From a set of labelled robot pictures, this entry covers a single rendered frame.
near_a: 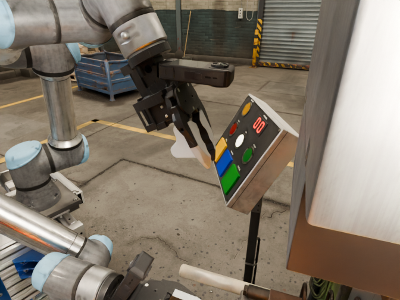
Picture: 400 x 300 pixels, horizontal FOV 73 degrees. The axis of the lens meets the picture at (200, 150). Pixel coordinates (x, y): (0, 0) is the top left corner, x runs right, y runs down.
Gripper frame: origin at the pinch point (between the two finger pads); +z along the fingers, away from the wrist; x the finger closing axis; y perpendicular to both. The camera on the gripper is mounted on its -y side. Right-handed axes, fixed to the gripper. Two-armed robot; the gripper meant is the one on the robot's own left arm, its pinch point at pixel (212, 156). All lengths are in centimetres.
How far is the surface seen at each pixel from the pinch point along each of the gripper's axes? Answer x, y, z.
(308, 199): 26.0, -17.8, -5.4
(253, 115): -44.9, 2.8, 7.0
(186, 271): -22, 41, 47
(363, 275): 22.0, -18.8, 5.2
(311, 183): 25.8, -18.2, -6.2
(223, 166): -36.7, 16.7, 18.1
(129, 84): -400, 298, -39
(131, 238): -81, 130, 73
